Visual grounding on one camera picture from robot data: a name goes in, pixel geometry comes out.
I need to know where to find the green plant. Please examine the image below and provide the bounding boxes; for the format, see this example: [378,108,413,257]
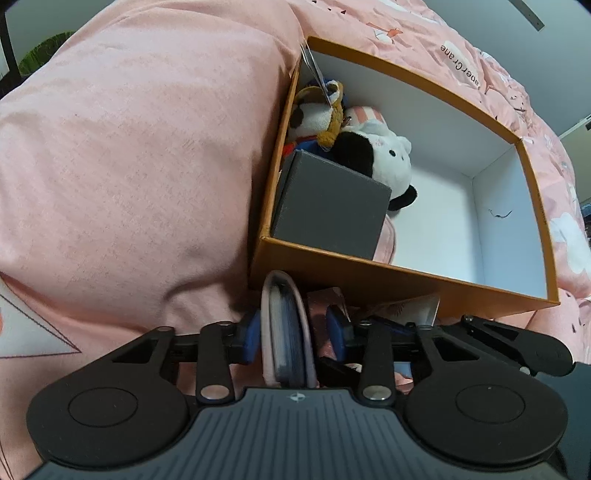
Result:
[18,31,77,77]

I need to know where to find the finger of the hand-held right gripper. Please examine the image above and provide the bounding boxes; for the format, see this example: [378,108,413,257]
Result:
[369,314,577,377]

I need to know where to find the brown bear plush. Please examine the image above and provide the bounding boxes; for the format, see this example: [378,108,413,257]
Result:
[295,79,347,151]

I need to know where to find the pink printed blanket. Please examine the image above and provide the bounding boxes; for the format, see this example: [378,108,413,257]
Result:
[0,0,591,480]

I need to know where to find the orange cardboard box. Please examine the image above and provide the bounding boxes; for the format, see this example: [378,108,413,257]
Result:
[249,36,561,324]

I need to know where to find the grey square box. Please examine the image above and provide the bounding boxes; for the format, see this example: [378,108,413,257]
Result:
[270,148,393,261]

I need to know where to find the grey wall bracket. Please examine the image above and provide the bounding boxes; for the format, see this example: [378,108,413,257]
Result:
[510,0,546,32]

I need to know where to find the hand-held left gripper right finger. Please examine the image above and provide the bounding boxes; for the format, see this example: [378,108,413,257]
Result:
[325,305,481,403]

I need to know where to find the black and white cow plush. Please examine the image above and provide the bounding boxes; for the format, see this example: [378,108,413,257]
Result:
[332,105,419,213]

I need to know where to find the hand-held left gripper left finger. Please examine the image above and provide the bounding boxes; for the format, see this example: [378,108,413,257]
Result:
[111,309,262,403]

